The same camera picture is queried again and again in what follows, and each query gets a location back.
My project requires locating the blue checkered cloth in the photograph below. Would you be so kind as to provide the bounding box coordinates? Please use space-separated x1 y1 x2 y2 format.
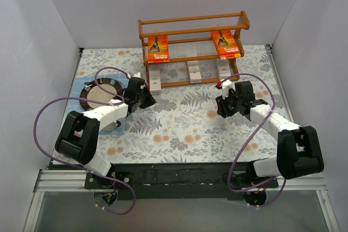
63 72 128 135

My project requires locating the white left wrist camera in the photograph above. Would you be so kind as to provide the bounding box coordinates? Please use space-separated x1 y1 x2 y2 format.
126 72 141 79

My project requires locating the orange Gillette Fusion razor box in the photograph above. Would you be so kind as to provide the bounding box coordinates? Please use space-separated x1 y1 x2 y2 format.
210 30 241 60

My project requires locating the white Harry's razor box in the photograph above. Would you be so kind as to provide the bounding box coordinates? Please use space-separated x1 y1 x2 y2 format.
187 60 202 84

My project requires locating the white Harry's box black end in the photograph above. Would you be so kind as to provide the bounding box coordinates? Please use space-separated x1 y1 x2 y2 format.
216 58 231 79

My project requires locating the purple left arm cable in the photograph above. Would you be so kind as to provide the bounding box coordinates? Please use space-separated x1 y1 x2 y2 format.
33 66 136 215

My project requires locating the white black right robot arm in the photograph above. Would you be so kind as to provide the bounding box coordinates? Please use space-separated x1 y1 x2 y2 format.
216 80 324 181

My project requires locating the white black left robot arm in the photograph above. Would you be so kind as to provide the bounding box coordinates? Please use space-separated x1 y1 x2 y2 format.
55 75 156 178

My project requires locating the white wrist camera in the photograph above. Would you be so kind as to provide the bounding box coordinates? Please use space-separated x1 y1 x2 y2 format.
215 80 234 99
126 72 141 79

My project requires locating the aluminium rail frame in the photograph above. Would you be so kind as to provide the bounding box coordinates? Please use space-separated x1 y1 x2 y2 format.
22 44 340 232

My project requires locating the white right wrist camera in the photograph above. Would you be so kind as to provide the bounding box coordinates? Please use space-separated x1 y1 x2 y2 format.
215 80 234 99

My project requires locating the floral paper table mat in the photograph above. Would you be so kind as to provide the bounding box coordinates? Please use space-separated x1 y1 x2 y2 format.
74 45 292 164

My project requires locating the brown wooden three-tier shelf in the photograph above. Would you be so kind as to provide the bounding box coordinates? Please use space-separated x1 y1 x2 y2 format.
138 11 250 88

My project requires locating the black rimmed cream plate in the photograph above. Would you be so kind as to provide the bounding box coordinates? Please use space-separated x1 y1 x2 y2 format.
79 78 123 111

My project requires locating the orange Gillette Styler razor box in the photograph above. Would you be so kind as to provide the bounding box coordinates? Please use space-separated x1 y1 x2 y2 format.
147 35 169 64

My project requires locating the cream enamel mug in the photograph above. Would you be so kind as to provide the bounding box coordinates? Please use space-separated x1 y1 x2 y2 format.
102 121 122 131

